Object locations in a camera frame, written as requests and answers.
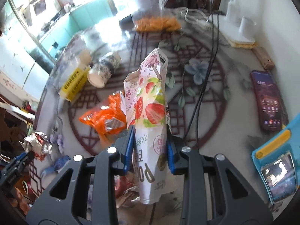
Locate orange snack wrapper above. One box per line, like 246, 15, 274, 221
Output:
79, 91, 127, 148

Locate yellow white medicine box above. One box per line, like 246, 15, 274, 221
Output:
59, 64, 91, 102

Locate pink strawberry snack bag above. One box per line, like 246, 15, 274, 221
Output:
124, 48, 168, 205

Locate teal kitchen cabinets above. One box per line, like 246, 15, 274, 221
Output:
8, 0, 113, 58

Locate crumpled silver red wrapper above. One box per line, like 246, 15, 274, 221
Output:
20, 132, 52, 161

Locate white refrigerator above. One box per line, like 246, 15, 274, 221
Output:
1, 35, 49, 102

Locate black smartphone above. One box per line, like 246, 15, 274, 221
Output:
250, 70, 282, 132

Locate white paper cup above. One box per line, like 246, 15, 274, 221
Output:
87, 64, 112, 88

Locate small brown box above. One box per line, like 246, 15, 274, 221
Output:
252, 46, 275, 70

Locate white appliance on table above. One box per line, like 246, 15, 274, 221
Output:
219, 0, 256, 49

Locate clear bag of orange snacks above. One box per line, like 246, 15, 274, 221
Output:
131, 0, 182, 33

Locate black cable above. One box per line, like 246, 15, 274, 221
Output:
182, 0, 221, 150

